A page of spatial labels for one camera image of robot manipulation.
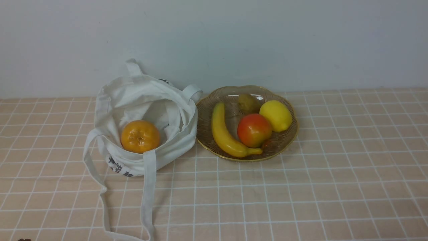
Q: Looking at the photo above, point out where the red yellow apple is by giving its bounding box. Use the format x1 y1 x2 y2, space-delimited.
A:
237 114 273 148

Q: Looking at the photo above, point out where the brown green kiwi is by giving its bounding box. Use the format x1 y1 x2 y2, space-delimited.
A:
237 93 261 115

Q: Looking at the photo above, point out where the amber glass fruit bowl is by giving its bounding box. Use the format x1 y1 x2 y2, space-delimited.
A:
197 85 299 163

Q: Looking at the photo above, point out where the yellow banana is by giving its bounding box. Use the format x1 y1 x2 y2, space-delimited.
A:
211 102 262 158

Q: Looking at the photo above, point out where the orange persimmon fruit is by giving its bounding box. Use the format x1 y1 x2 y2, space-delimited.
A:
120 119 161 154

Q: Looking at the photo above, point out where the white cloth tote bag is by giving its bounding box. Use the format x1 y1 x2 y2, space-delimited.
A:
83 59 202 241

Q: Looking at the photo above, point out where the yellow lemon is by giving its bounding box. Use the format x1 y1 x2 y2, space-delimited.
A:
259 100 293 132

